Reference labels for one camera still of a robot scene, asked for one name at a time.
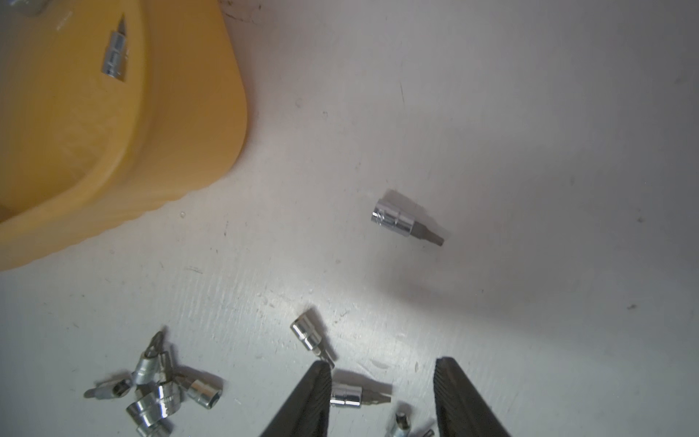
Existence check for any yellow plastic storage box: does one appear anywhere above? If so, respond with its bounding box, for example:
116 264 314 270
1 1 248 270

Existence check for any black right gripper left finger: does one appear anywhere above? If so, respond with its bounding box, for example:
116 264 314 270
260 361 332 437

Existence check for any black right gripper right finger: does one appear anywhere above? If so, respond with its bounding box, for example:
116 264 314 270
433 357 511 437

